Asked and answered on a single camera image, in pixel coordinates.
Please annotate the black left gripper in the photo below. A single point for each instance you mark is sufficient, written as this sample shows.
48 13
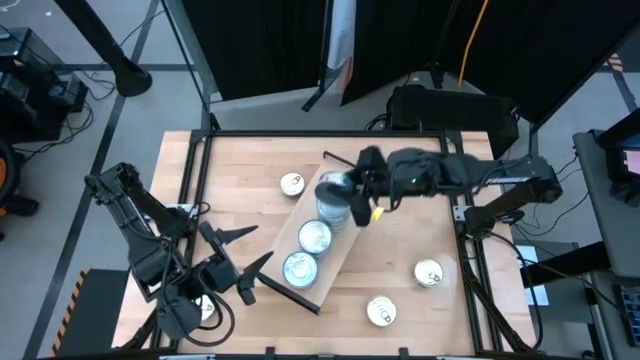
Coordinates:
222 275

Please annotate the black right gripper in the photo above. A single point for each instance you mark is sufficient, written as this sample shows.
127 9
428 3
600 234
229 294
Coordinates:
372 175

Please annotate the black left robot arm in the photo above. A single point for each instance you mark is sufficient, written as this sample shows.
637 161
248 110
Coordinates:
135 225

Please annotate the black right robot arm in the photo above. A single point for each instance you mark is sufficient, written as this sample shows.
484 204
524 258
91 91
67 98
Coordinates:
500 175

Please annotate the black electronics stack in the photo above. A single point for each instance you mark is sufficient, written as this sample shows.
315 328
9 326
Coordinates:
30 95

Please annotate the pink blue gold-lidded can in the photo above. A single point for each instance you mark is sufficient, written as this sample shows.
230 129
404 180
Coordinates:
292 184
381 310
207 309
428 272

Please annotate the black light stand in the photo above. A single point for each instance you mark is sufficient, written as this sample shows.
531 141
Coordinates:
316 70
437 70

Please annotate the black equipment case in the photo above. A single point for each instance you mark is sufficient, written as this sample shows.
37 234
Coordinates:
450 112

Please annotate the white fabric strip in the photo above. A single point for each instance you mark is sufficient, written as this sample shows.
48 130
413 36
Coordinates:
342 30

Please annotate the black hazard-striped floor mat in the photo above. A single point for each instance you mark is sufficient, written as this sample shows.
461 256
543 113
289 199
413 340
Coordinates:
95 315

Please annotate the black curtain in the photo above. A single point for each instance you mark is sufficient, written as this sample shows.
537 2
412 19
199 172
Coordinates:
525 45
260 45

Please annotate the grey metal beam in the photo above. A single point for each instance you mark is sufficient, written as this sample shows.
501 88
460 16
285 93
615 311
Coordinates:
192 55

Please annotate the black desk beam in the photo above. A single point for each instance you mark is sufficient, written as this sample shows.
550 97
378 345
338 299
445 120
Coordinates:
565 262

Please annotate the black orange wheeled machine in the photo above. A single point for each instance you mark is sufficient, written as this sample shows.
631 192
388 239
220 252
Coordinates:
7 175

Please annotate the black pole stand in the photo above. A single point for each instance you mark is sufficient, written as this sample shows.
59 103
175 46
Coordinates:
100 42

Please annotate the grey desk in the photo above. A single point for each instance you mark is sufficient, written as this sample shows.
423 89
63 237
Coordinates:
605 215

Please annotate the black laptop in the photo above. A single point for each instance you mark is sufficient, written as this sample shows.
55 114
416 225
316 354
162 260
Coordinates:
625 150

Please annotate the black keyboard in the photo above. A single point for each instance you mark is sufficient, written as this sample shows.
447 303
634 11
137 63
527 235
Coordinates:
630 310

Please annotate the black table frame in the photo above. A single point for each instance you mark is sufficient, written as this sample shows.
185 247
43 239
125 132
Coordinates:
325 133

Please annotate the wooden shelf black metal frame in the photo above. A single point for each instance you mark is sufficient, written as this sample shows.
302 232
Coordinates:
292 232

